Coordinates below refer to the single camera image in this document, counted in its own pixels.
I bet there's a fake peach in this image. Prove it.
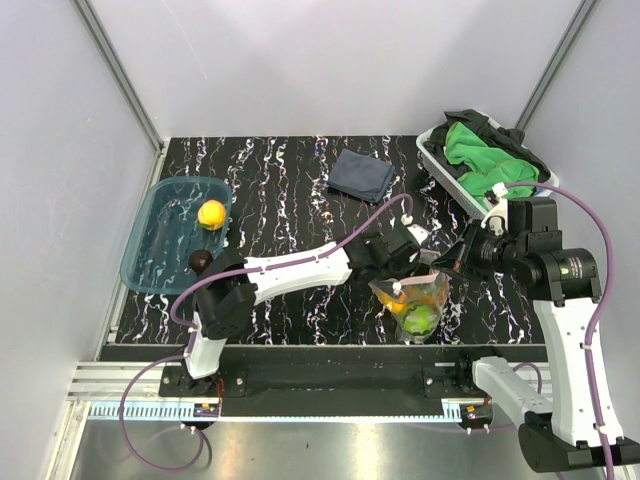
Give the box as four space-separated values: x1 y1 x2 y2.
376 292 410 315

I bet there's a black cloth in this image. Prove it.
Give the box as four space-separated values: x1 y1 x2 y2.
422 109 551 183

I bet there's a clear zip top bag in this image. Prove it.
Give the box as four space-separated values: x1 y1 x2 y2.
369 272 449 344

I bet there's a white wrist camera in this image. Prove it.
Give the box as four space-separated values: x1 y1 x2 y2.
481 182 508 236
400 214 430 260

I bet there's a white laundry basket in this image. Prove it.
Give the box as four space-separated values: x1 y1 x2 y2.
416 109 559 218

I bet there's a blue transparent plastic bin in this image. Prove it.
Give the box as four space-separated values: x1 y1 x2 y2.
120 176 232 295

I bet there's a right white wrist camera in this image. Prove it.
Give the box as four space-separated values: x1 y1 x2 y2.
481 182 508 236

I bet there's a folded dark blue cloth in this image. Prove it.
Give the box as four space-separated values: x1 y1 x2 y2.
327 149 395 204

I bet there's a purple cable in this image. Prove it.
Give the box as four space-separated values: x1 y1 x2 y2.
117 194 414 474
504 182 617 480

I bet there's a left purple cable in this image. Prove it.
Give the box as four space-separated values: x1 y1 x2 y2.
117 194 414 474

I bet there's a green cloth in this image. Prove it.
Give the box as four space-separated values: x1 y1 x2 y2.
444 122 540 203

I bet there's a fake green pepper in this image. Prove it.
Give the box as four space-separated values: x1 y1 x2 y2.
401 304 439 336

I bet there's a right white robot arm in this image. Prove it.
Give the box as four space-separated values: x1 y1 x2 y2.
431 197 639 473

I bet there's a fake dark purple fruit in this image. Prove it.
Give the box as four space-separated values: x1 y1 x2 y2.
188 249 213 275

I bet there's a fake yellow mango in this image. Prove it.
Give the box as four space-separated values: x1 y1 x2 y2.
197 200 227 231

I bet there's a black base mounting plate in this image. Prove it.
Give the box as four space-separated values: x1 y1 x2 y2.
159 345 504 421

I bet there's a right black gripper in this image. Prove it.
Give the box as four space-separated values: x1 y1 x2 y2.
431 217 526 282

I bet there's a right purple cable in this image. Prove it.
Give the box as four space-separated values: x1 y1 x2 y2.
504 182 617 480

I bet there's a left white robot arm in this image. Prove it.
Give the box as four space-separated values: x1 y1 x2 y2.
180 225 427 396

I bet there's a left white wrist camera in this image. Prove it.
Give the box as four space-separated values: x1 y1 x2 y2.
400 214 430 260

